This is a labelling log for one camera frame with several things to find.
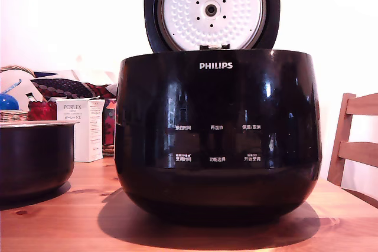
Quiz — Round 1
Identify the blue plastic ball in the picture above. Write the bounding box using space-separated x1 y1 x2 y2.
0 92 20 111

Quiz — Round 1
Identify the black Philips rice cooker body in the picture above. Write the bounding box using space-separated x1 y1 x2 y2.
114 50 323 225

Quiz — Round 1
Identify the wooden chair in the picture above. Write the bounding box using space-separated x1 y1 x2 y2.
327 92 378 191

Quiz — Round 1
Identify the black rice cooker lid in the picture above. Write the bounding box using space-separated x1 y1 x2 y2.
144 0 281 54

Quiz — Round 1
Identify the blue printed ribbon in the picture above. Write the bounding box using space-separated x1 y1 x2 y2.
0 78 23 93

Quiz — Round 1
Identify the dotted red navy gift bag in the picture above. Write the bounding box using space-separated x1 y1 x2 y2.
30 70 118 100

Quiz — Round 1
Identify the white cloth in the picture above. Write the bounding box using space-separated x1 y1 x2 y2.
0 71 32 110

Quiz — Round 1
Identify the white Porlex carton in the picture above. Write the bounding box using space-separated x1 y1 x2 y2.
55 97 106 163

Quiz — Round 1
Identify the rice cooker inner pot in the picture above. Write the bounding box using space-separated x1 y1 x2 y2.
0 121 80 202

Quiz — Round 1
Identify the wicker basket with handle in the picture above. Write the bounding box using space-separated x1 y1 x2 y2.
0 64 36 123

